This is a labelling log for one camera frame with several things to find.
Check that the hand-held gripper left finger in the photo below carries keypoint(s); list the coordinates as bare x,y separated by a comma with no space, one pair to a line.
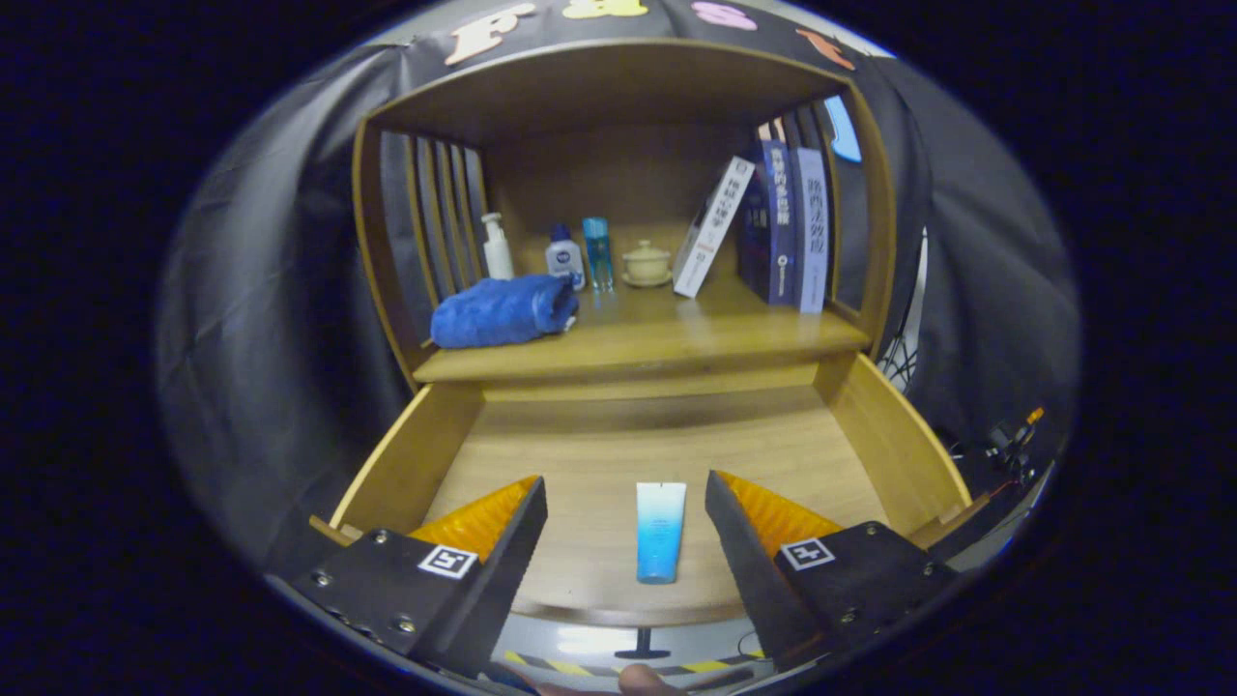
495,570

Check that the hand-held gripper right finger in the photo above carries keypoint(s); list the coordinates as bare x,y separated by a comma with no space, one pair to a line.
749,570

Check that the blue and white tube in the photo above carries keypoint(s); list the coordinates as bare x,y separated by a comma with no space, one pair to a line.
660,536

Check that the black round drawer knob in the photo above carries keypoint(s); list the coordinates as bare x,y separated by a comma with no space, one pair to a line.
644,646

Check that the wooden drawer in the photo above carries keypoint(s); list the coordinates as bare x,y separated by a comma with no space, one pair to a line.
599,454

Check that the wooden countertop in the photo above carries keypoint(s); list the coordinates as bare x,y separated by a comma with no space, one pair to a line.
676,333

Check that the wooden cabinet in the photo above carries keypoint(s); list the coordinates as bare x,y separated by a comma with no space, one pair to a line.
618,174

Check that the yellow black floor tape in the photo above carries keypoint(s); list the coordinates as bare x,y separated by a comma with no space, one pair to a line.
565,667

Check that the blue folded towel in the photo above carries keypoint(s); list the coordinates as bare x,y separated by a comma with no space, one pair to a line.
498,311

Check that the black tripod stand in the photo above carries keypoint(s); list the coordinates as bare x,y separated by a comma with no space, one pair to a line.
906,360

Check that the black clamp with orange tip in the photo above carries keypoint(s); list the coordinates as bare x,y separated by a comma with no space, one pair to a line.
1015,440

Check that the white pump bottle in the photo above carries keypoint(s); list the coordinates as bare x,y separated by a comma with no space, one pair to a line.
498,256

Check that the white bottle with blue cap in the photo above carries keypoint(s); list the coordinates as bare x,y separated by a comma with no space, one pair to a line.
564,261

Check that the beige lidded teacup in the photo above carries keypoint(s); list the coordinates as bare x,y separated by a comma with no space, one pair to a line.
647,263

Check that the clear blue bottle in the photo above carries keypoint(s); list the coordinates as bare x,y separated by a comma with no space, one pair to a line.
598,253

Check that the dark blue book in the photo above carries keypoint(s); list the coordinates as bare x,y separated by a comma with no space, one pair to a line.
776,232

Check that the pale grey book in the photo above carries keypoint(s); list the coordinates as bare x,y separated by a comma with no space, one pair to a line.
814,232

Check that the white book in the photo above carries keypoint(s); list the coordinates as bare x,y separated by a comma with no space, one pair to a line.
713,227

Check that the black backdrop cloth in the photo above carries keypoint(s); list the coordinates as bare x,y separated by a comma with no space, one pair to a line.
271,290

